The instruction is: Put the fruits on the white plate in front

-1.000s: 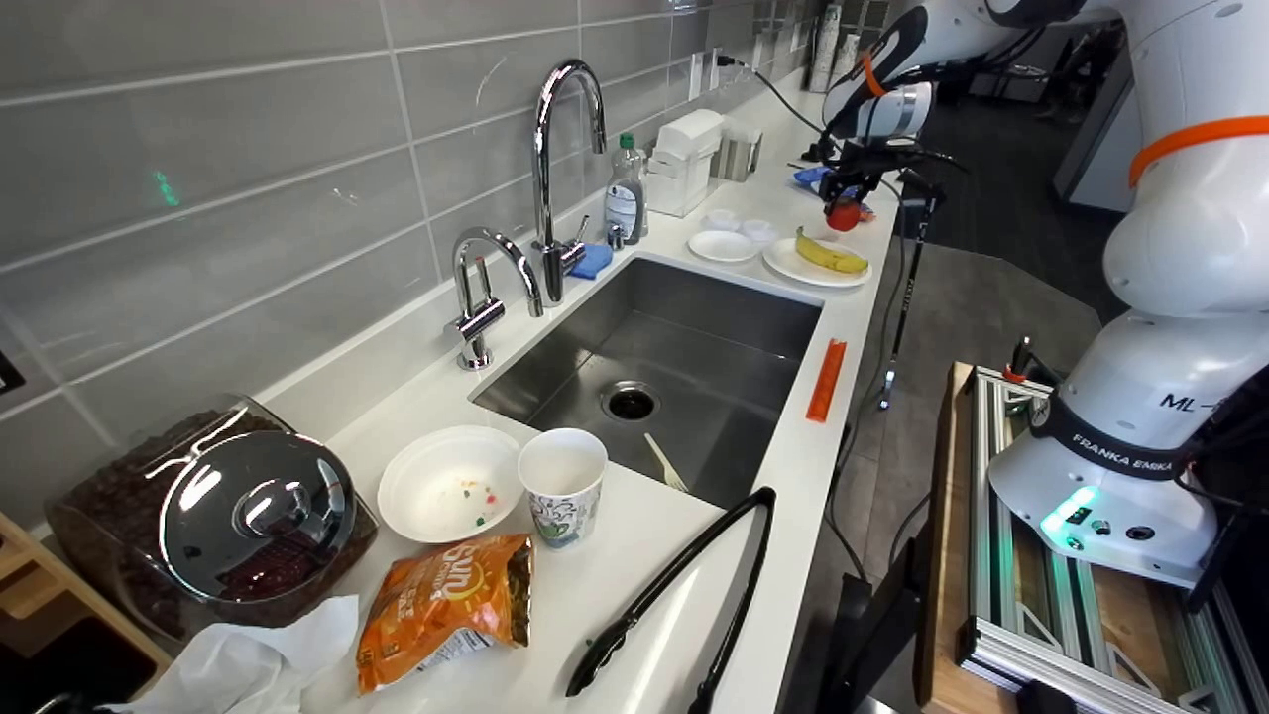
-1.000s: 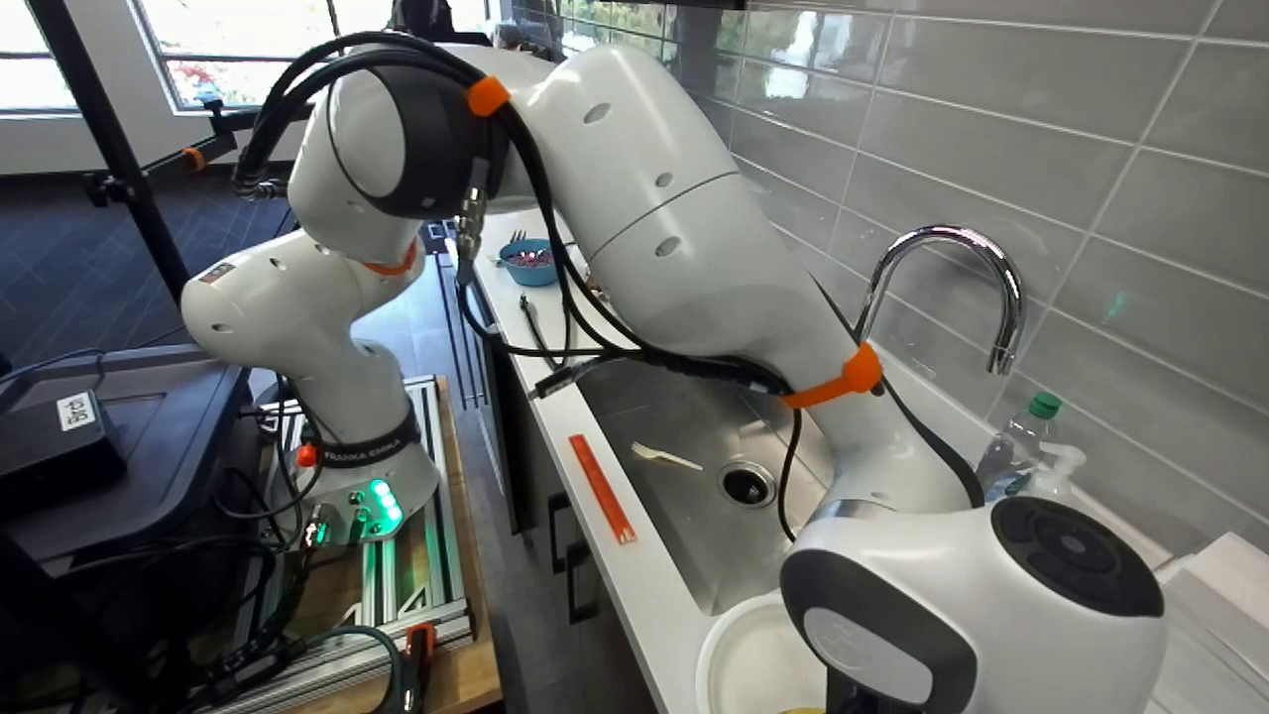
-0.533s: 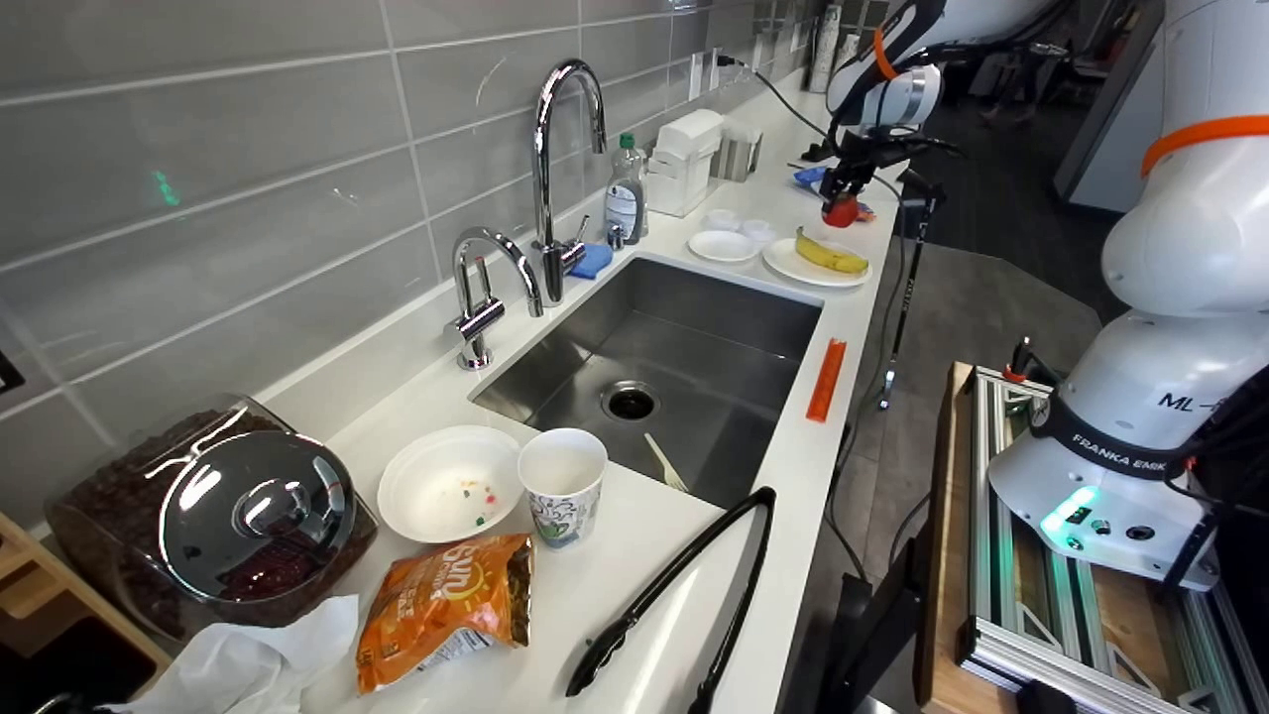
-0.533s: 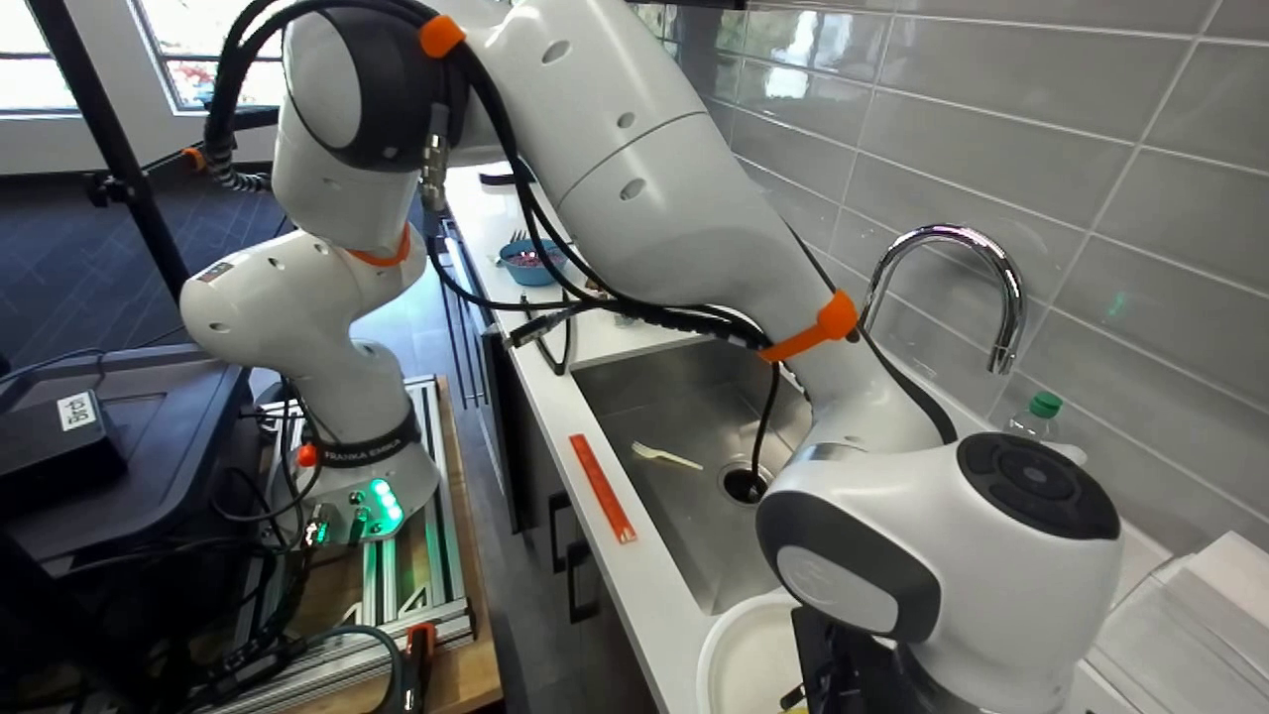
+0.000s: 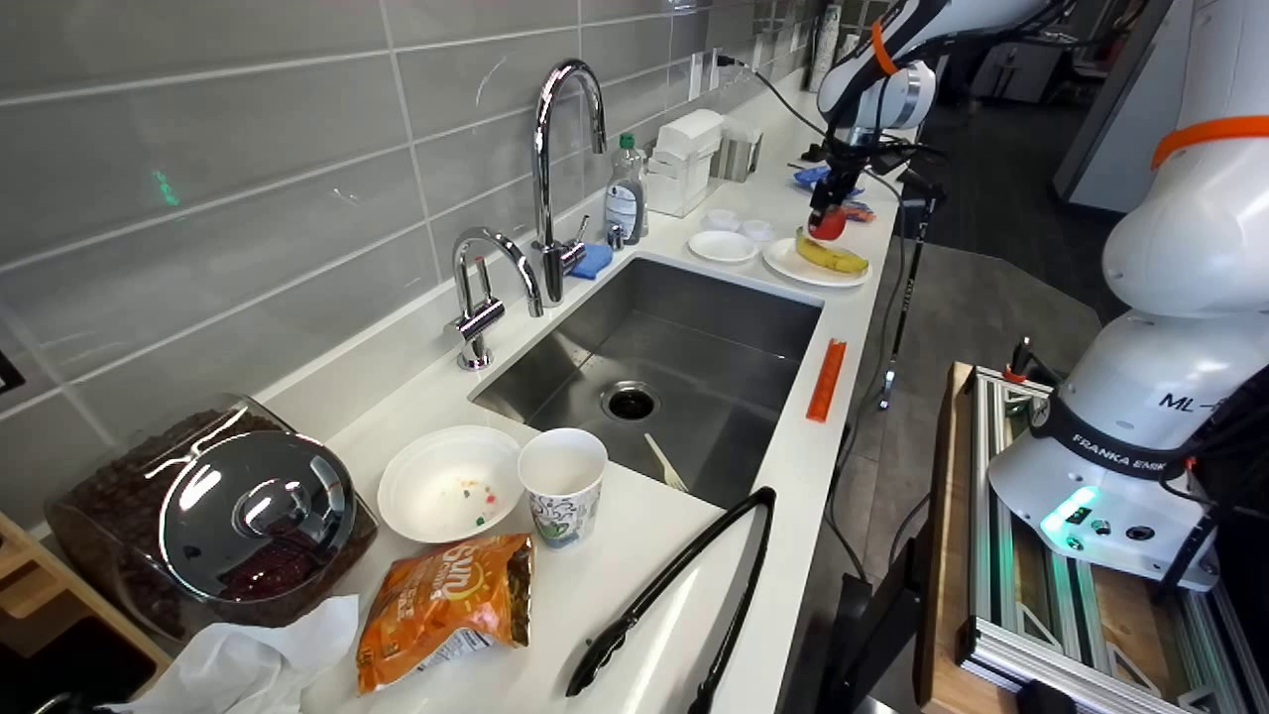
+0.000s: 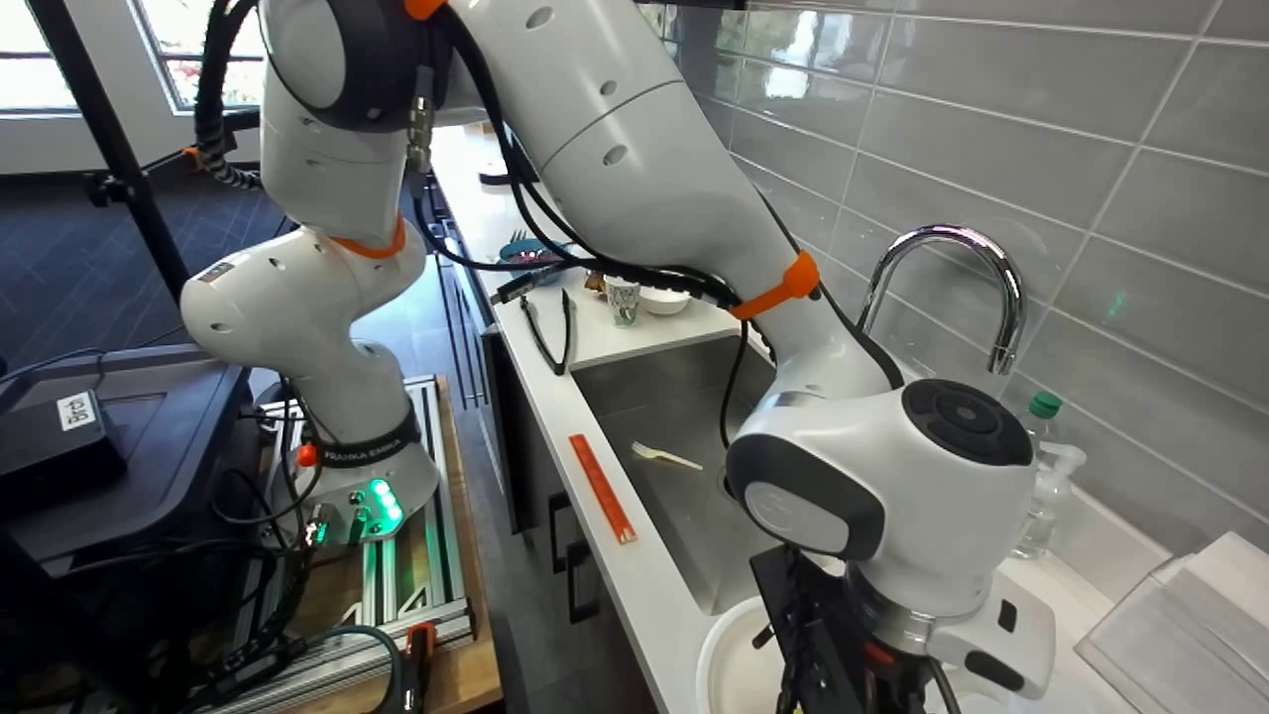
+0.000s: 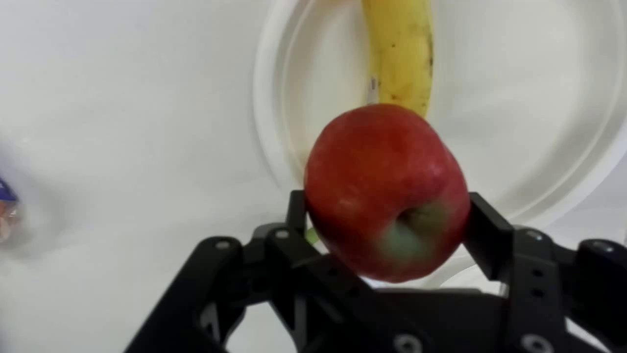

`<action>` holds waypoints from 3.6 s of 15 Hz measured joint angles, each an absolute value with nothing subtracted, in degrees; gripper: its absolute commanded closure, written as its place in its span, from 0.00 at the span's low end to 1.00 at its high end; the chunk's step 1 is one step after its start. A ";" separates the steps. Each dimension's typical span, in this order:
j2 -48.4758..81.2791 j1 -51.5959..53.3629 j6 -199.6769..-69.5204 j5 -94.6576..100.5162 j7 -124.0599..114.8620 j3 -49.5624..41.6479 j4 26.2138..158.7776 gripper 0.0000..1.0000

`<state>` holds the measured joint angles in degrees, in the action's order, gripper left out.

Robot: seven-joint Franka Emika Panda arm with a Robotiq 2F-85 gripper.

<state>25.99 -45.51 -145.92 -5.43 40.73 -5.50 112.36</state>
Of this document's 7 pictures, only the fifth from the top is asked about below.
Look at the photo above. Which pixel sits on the glass pot lid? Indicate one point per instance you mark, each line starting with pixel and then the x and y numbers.
pixel 259 519

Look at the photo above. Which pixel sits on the tall chrome faucet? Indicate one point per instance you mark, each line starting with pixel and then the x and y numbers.
pixel 539 145

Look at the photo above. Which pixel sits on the orange strip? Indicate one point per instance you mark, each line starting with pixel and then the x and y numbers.
pixel 826 381

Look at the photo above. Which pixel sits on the white bowl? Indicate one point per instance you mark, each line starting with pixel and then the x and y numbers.
pixel 447 485

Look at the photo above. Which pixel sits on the orange chips bag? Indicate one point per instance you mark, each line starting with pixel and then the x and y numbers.
pixel 442 602

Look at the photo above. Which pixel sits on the clear plastic lid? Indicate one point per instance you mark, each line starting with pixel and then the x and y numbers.
pixel 725 219

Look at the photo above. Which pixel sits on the large white plate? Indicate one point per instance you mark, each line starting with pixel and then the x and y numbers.
pixel 789 277

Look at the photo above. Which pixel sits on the white paper cup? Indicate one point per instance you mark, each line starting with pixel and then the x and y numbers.
pixel 566 483

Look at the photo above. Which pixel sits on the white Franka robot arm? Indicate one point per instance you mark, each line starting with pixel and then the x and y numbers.
pixel 1175 251

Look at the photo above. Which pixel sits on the sink drain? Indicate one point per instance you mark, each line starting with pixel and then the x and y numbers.
pixel 627 401

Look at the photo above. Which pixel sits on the wooden base board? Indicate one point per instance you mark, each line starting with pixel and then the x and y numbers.
pixel 943 557

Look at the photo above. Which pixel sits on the small white plate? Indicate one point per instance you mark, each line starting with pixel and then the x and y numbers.
pixel 725 248

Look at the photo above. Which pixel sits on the black kitchen tongs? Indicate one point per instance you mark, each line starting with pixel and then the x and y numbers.
pixel 600 655

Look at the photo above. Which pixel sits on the yellow banana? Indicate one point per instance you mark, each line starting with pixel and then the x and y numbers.
pixel 833 256

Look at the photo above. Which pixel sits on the pale utensil in sink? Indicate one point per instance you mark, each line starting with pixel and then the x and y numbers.
pixel 662 463

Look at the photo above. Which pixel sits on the white crumpled tissue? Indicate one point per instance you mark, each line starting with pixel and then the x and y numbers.
pixel 239 662

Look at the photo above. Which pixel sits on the dark base cabinet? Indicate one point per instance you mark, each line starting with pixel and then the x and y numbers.
pixel 846 635

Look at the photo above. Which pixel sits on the metal cups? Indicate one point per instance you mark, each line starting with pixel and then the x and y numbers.
pixel 735 157

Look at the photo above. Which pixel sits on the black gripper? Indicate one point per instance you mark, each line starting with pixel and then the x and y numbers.
pixel 846 161

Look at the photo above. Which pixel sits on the blue snack packet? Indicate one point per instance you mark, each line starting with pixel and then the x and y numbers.
pixel 805 177

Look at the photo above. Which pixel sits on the wooden shelf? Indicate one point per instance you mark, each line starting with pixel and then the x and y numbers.
pixel 32 580

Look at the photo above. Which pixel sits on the blue sponge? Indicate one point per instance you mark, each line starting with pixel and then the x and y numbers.
pixel 594 258

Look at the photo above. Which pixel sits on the clear green-capped soap bottle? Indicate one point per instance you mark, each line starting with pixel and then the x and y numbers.
pixel 621 202

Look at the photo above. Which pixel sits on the dark slow cooker pot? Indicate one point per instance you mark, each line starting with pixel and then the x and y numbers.
pixel 99 528

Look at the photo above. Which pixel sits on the black camera tripod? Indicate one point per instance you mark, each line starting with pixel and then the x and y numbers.
pixel 918 219

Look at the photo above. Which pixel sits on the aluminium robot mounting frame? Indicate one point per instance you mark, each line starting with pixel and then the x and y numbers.
pixel 1046 650

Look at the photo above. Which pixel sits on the stainless steel sink basin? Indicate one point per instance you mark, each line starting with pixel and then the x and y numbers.
pixel 688 330

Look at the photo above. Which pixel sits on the small chrome faucet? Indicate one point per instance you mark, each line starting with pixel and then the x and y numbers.
pixel 471 319

